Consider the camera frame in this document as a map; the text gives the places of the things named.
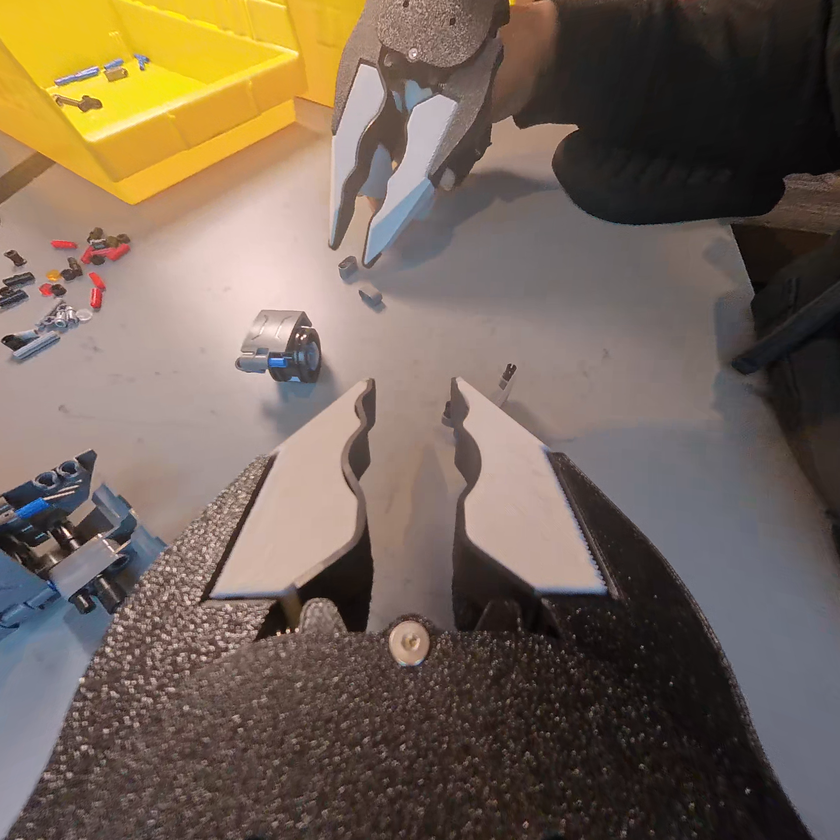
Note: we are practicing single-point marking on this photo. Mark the grey brick connector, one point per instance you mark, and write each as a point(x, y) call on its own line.
point(371, 297)
point(348, 268)

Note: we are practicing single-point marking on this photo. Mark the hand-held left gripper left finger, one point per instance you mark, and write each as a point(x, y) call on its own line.
point(295, 518)

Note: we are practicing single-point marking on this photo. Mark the pile of small brick pins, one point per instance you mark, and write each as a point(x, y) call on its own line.
point(79, 275)

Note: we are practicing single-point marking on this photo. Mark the grey black wheel assembly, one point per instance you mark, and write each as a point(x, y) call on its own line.
point(275, 341)

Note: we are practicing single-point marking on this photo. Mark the person's right forearm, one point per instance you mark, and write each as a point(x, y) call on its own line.
point(656, 98)

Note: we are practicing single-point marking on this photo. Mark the yellow bin with divider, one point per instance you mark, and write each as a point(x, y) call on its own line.
point(164, 151)

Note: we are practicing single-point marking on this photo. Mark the grey desk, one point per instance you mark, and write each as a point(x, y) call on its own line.
point(590, 328)

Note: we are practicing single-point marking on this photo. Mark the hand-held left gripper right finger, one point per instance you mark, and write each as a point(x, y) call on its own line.
point(525, 518)

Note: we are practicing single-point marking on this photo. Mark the small blue brick pieces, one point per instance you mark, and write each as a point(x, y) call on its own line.
point(98, 71)

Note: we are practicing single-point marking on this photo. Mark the person's right hand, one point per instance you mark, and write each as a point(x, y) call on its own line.
point(525, 59)

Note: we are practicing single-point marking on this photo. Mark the grey curved brick panel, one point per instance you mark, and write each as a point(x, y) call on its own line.
point(504, 394)

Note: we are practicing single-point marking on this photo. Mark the grey brick block assembly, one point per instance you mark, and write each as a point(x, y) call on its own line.
point(65, 525)

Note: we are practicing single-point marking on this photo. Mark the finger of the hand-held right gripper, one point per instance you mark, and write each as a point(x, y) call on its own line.
point(426, 144)
point(348, 131)

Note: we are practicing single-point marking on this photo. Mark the yellow plastic bin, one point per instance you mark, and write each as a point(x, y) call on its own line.
point(328, 52)

